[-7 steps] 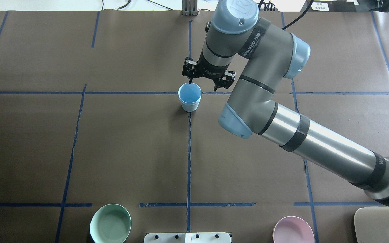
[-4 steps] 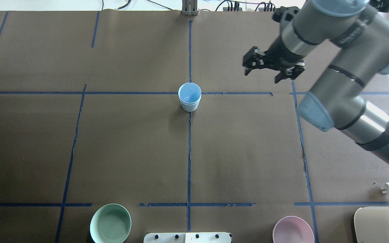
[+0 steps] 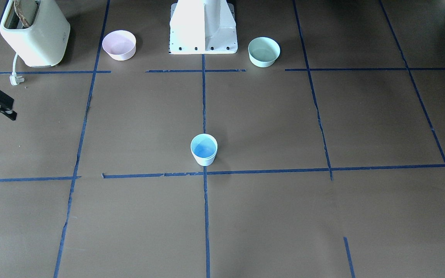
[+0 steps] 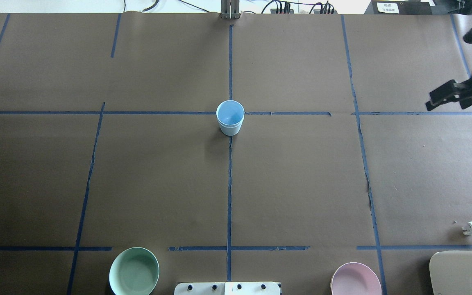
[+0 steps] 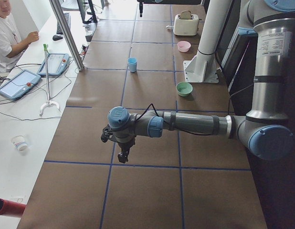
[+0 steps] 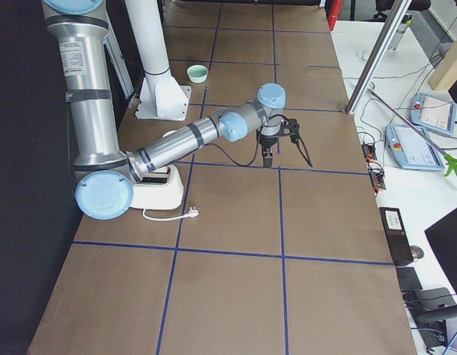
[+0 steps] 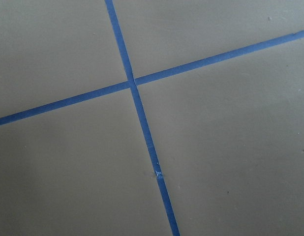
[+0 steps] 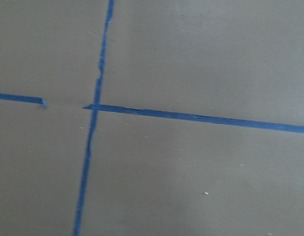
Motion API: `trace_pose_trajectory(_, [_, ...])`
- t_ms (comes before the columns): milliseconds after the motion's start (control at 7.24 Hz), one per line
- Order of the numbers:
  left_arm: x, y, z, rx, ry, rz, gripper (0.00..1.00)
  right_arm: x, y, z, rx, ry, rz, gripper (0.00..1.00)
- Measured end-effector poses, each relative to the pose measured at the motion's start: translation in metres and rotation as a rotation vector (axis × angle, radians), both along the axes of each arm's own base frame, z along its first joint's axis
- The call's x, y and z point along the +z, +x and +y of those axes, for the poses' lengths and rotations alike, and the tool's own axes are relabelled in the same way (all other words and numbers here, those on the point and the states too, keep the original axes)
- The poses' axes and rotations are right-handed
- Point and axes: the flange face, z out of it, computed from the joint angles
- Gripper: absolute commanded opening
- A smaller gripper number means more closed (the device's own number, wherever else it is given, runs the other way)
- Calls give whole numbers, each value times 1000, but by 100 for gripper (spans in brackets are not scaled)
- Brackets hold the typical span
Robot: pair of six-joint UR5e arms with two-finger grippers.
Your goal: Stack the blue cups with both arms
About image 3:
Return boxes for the light blue cup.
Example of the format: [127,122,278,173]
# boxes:
[190,133,218,159]
[193,154,216,166]

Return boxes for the cream toaster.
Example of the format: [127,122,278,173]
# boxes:
[0,0,71,68]

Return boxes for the toast slice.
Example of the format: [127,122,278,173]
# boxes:
[14,0,39,28]

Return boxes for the pink bowl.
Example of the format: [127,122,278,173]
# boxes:
[101,30,137,61]

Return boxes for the green bowl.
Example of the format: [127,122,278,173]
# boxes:
[248,37,281,68]

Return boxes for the white pedestal column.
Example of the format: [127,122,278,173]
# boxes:
[168,0,238,55]

